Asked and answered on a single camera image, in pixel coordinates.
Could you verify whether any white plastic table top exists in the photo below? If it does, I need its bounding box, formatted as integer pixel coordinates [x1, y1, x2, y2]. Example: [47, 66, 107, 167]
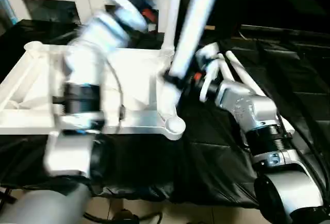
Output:
[0, 41, 187, 141]

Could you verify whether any dark brown rounded object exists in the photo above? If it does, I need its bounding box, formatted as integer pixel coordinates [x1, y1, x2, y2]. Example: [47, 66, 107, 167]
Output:
[113, 208, 140, 224]

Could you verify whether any black plastic mat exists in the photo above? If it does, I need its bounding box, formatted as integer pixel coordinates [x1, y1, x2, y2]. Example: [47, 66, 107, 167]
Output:
[0, 19, 330, 209]

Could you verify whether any white plastic table leg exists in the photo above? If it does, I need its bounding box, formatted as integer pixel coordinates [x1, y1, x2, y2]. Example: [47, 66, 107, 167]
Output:
[225, 50, 294, 135]
[216, 53, 234, 82]
[169, 0, 225, 79]
[161, 0, 184, 59]

